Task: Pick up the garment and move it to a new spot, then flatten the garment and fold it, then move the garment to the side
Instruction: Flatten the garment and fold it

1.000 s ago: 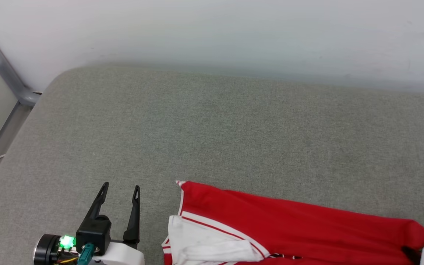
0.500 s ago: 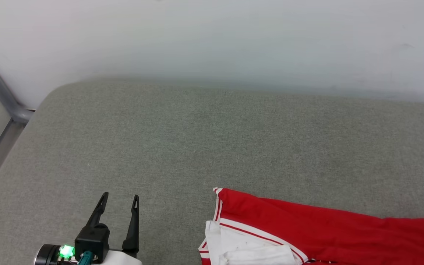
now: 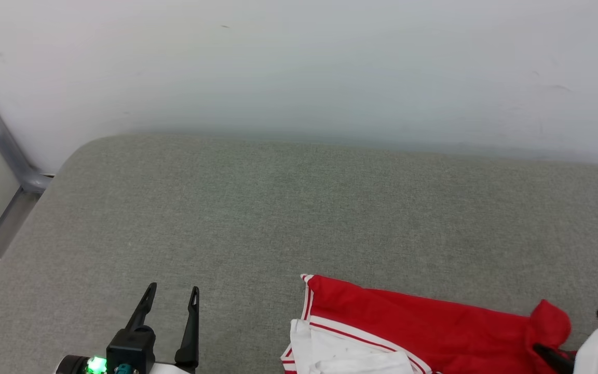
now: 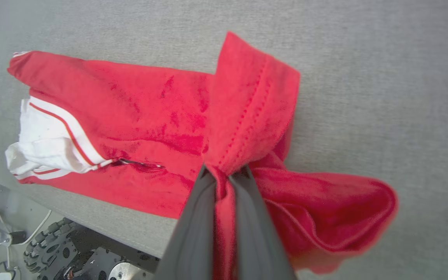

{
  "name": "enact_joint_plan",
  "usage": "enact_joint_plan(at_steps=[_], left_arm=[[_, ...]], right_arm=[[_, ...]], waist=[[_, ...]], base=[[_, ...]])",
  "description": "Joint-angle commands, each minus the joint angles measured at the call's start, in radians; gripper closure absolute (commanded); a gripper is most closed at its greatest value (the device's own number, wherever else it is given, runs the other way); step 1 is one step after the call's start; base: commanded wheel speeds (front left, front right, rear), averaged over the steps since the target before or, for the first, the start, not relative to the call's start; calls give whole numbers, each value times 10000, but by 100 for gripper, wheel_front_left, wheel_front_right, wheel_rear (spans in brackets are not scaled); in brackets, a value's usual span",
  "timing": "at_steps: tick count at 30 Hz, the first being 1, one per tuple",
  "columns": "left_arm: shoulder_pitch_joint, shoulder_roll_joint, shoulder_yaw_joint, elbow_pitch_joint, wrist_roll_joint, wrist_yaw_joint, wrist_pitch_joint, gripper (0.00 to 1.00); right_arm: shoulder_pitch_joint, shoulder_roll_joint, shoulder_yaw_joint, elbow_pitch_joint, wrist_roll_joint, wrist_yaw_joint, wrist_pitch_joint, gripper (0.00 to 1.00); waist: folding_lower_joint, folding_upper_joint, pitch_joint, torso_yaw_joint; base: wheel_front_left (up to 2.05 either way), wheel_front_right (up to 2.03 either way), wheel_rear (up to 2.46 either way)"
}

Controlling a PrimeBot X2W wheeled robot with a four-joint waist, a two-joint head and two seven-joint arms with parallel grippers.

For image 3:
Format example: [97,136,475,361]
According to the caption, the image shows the red shirt with white sleeves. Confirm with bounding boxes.
[281,274,577,374]

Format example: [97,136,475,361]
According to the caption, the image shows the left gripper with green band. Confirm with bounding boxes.
[54,283,200,374]

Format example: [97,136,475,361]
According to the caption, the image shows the grey metal rail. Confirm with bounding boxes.
[0,188,45,284]

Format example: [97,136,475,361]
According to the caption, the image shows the grey metal tube frame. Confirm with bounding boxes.
[0,62,55,194]

